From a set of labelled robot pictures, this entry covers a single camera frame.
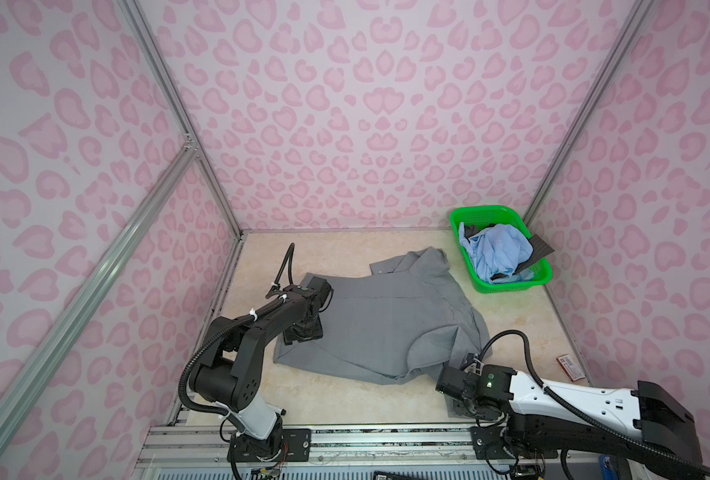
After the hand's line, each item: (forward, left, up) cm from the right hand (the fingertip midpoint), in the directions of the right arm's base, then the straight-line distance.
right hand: (462, 411), depth 77 cm
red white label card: (+12, -32, -1) cm, 35 cm away
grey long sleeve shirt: (+25, +14, -1) cm, 28 cm away
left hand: (+20, +43, +3) cm, 48 cm away
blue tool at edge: (-12, -31, 0) cm, 33 cm away
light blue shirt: (+43, -16, +13) cm, 48 cm away
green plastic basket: (+63, -10, +9) cm, 64 cm away
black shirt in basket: (+47, -32, +10) cm, 58 cm away
